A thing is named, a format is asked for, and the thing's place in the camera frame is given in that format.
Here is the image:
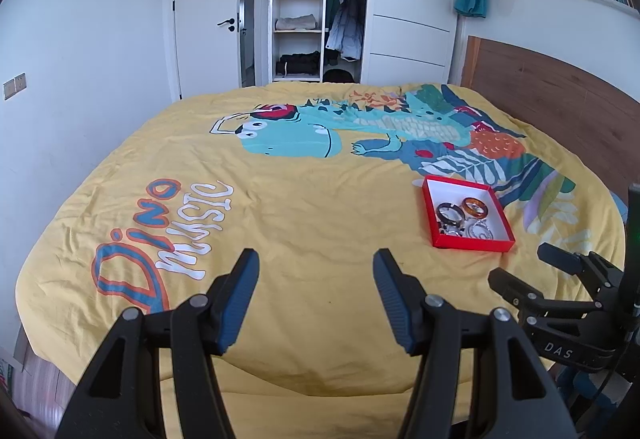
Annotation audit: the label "amber orange bangle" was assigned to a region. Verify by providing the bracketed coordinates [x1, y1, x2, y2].
[461, 196, 489, 220]

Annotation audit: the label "dark brown bangle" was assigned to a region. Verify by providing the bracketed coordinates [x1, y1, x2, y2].
[435, 202, 466, 228]

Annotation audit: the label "red white jewelry box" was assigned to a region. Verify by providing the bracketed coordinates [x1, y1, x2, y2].
[421, 175, 515, 253]

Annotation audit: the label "wooden headboard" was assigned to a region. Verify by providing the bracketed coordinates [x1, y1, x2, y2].
[461, 36, 640, 200]

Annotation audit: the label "yellow dinosaur print bedspread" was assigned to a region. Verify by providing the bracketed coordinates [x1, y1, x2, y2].
[15, 82, 625, 438]

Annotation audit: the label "folded black clothes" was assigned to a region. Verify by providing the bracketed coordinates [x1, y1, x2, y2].
[276, 51, 321, 76]

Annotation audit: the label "folded beige clothes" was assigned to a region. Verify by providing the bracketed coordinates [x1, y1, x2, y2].
[274, 14, 318, 31]

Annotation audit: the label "hanging clothes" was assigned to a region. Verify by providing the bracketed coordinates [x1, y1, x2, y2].
[324, 0, 367, 61]

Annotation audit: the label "white door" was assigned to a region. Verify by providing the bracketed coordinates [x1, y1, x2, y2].
[175, 0, 241, 98]

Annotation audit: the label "black door handle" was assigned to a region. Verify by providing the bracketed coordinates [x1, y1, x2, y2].
[218, 18, 235, 32]

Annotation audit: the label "wall light switch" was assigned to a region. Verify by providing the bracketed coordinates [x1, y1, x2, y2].
[3, 73, 27, 100]

